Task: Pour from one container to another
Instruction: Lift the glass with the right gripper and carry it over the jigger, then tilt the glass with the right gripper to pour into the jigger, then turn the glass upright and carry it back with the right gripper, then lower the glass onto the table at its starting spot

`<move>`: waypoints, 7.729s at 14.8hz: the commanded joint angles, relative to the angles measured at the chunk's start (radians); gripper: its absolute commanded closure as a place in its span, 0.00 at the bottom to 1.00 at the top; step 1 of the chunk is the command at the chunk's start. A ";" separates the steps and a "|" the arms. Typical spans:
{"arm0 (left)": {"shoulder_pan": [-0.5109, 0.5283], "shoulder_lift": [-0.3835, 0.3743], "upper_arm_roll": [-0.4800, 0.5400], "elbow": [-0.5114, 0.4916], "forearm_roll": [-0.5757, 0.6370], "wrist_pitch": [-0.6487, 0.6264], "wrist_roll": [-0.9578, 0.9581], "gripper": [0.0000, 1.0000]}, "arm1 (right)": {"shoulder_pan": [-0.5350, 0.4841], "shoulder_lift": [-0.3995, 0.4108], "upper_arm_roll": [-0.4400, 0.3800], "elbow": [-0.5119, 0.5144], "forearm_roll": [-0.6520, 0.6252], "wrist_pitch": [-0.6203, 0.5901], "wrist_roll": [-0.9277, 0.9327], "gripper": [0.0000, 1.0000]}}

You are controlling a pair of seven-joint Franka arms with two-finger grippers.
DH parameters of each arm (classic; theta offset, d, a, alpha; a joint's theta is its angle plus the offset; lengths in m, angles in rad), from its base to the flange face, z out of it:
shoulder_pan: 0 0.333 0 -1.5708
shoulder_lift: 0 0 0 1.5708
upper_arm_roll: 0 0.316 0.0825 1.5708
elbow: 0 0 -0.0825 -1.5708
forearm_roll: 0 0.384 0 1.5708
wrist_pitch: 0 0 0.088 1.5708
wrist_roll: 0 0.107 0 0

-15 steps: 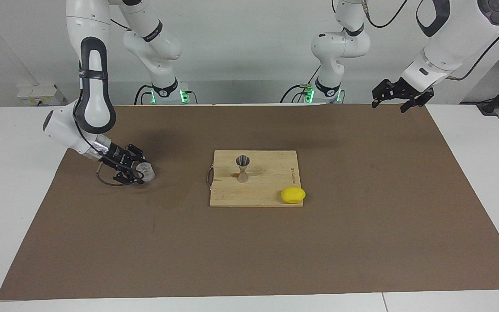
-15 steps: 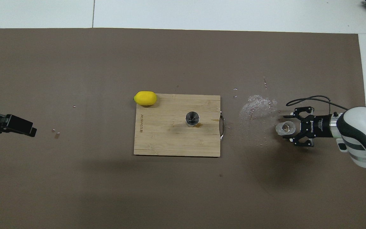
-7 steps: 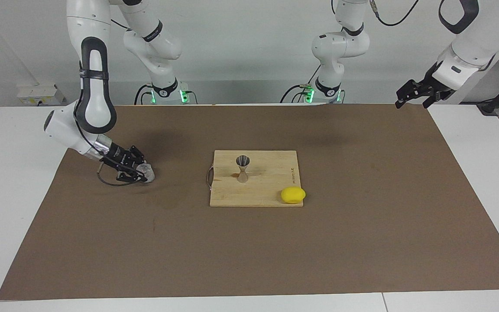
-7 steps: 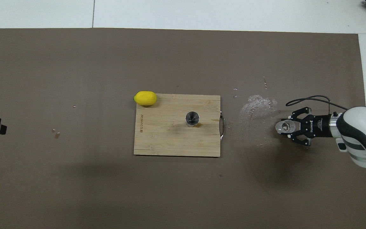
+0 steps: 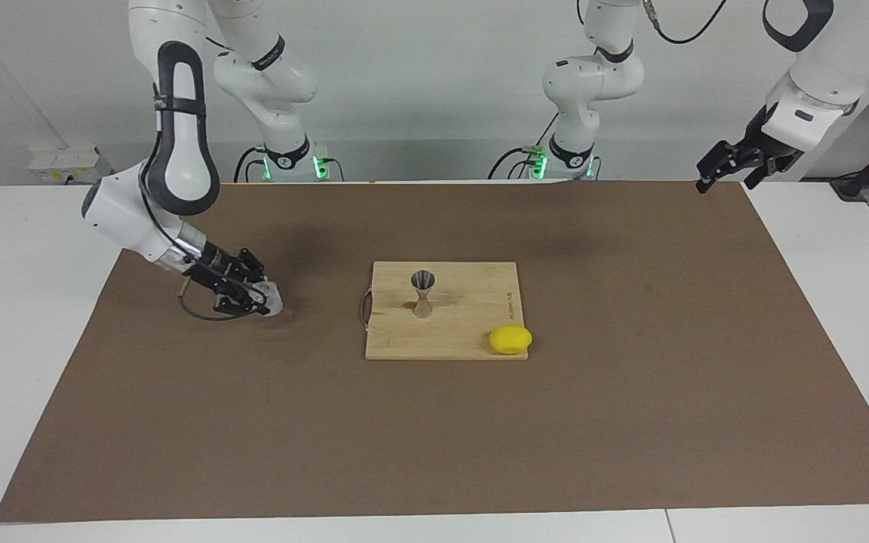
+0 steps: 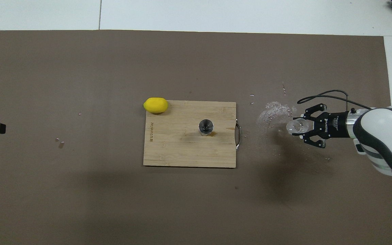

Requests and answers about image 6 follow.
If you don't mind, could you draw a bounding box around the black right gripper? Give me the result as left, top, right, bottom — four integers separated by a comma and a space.
300, 103, 351, 149

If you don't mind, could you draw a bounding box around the clear glass cup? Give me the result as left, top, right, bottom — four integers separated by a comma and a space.
286, 117, 314, 136

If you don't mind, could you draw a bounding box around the brown table mat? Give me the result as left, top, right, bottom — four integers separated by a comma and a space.
0, 30, 392, 245

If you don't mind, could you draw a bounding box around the wooden cutting board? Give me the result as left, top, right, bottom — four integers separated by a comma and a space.
143, 100, 242, 168

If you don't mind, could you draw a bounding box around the metal jigger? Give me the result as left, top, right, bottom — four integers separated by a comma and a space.
198, 119, 214, 136

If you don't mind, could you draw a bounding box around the yellow lemon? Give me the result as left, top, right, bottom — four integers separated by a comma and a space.
143, 97, 168, 113

